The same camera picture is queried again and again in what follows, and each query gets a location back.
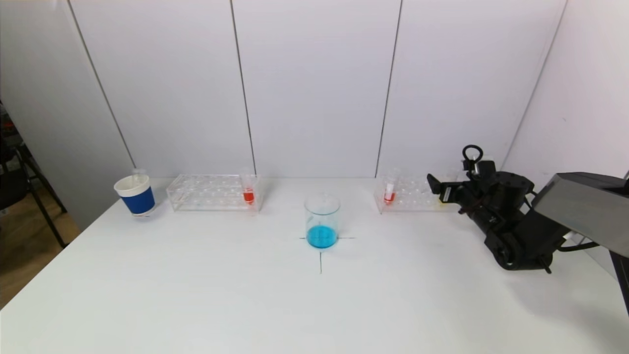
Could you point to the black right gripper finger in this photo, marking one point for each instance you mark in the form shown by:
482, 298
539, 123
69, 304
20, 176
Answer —
440, 191

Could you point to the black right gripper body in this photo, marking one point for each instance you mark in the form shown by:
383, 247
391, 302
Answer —
444, 193

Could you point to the test tube with blue pigment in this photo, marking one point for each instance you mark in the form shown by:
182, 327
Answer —
139, 176

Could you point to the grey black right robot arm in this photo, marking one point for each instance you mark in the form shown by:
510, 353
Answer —
580, 206

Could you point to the clear acrylic test tube rack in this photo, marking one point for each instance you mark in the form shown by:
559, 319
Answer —
211, 194
413, 196

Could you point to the test tube with red pigment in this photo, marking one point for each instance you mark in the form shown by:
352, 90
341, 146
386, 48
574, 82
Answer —
389, 197
249, 197

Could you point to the clear glass beaker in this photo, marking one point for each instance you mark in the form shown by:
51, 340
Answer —
322, 237

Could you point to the white paper cup blue sleeve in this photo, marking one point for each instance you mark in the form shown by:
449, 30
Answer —
138, 200

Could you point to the black metal stand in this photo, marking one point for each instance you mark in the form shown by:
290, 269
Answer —
10, 187

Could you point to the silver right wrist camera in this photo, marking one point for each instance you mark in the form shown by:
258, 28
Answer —
484, 169

